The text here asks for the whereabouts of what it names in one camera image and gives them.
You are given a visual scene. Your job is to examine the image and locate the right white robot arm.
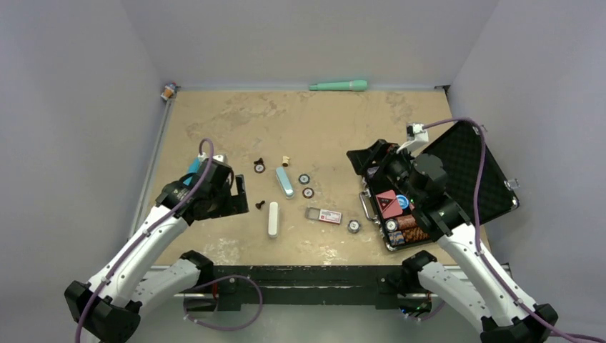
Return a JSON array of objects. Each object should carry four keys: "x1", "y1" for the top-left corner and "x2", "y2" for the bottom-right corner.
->
[{"x1": 346, "y1": 139, "x2": 558, "y2": 342}]

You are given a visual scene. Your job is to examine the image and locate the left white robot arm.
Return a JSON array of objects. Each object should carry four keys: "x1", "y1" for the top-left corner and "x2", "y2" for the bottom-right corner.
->
[{"x1": 64, "y1": 157, "x2": 249, "y2": 342}]

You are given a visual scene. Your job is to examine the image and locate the small orange figurine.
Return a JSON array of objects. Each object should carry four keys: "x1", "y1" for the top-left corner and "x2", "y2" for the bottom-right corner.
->
[{"x1": 160, "y1": 82, "x2": 177, "y2": 101}]

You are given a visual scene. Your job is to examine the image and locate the blue cylindrical tube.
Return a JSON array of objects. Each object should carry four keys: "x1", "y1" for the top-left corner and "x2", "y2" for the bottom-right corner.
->
[{"x1": 183, "y1": 157, "x2": 201, "y2": 185}]

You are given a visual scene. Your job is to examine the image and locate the light blue stapler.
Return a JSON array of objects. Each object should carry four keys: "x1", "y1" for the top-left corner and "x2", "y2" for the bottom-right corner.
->
[{"x1": 275, "y1": 166, "x2": 294, "y2": 199}]

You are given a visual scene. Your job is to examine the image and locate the red playing card deck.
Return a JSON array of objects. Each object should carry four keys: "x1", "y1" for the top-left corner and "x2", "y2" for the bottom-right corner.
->
[{"x1": 375, "y1": 190, "x2": 404, "y2": 219}]

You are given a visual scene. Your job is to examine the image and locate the green microphone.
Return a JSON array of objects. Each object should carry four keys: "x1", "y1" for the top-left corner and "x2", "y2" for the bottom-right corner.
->
[{"x1": 308, "y1": 80, "x2": 368, "y2": 92}]

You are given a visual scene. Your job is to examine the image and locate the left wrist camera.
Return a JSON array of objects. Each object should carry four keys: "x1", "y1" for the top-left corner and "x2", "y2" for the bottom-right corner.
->
[{"x1": 207, "y1": 154, "x2": 227, "y2": 164}]

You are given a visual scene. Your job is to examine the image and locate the black aluminium poker case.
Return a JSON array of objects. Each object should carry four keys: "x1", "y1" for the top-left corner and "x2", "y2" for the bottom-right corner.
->
[{"x1": 359, "y1": 121, "x2": 520, "y2": 252}]

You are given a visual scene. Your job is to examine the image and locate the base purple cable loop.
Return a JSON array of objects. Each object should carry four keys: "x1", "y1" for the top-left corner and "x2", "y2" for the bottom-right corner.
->
[{"x1": 182, "y1": 275, "x2": 264, "y2": 332}]

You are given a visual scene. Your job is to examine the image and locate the red staple box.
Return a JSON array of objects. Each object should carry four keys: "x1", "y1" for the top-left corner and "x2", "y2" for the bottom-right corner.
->
[{"x1": 305, "y1": 207, "x2": 342, "y2": 225}]

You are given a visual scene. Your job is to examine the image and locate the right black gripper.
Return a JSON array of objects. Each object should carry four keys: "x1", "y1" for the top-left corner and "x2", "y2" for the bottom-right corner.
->
[{"x1": 346, "y1": 139, "x2": 422, "y2": 206}]

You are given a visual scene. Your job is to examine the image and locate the black base frame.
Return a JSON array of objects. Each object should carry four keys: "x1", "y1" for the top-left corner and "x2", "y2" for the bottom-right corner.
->
[{"x1": 179, "y1": 264, "x2": 444, "y2": 314}]

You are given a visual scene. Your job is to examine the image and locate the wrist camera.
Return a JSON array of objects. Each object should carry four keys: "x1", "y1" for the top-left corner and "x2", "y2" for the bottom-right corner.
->
[
  {"x1": 207, "y1": 154, "x2": 227, "y2": 164},
  {"x1": 405, "y1": 123, "x2": 429, "y2": 153}
]

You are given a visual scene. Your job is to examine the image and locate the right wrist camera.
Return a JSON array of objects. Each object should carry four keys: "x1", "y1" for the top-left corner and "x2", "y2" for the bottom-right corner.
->
[{"x1": 405, "y1": 123, "x2": 429, "y2": 153}]

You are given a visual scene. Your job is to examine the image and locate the white stapler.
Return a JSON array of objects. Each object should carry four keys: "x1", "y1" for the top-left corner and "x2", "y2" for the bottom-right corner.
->
[{"x1": 267, "y1": 202, "x2": 279, "y2": 238}]

